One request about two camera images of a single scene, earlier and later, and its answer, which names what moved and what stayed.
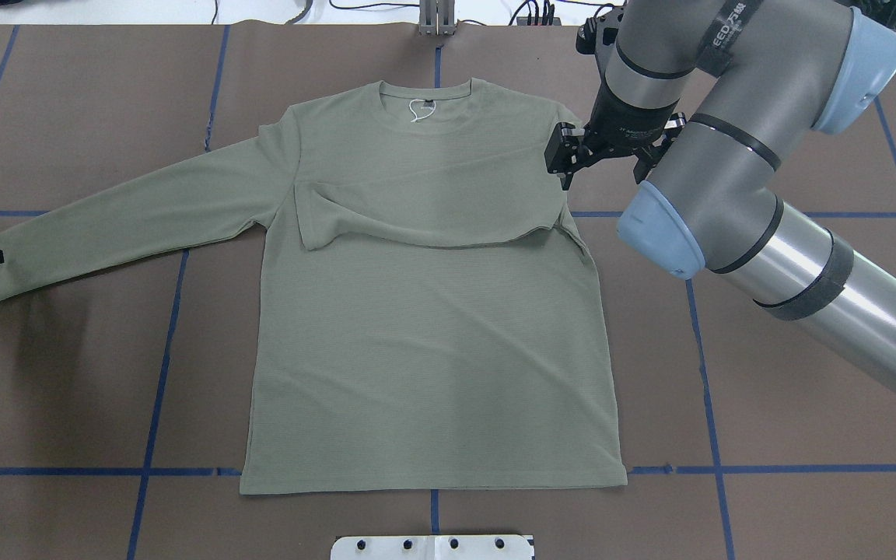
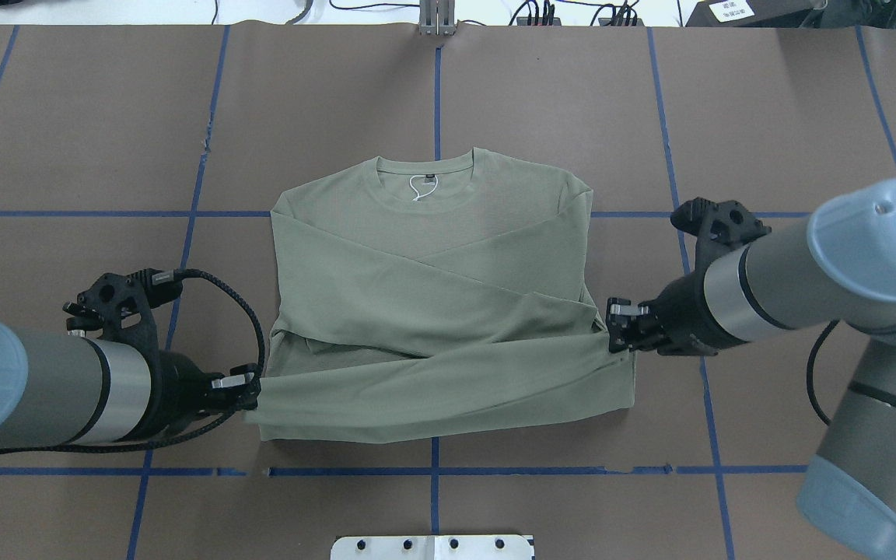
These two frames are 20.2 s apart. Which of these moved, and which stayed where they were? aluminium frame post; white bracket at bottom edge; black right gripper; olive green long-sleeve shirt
Moved: olive green long-sleeve shirt; black right gripper
Stayed: white bracket at bottom edge; aluminium frame post
